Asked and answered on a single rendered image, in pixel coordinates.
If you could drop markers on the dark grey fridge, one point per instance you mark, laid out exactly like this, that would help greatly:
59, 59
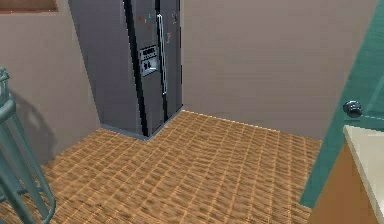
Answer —
113, 66

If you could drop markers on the black round door knob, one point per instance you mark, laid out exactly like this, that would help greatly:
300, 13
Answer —
352, 108

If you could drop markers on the teal room door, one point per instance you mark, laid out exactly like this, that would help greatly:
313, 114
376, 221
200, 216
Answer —
353, 86

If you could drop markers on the brown cupboard with white top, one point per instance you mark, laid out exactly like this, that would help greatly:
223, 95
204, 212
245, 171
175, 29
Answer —
353, 186

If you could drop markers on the grey-green metal chair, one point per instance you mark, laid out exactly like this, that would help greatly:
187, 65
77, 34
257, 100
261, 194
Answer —
16, 156

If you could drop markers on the brown framed wall picture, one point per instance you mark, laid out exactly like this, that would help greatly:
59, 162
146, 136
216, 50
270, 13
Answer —
26, 5

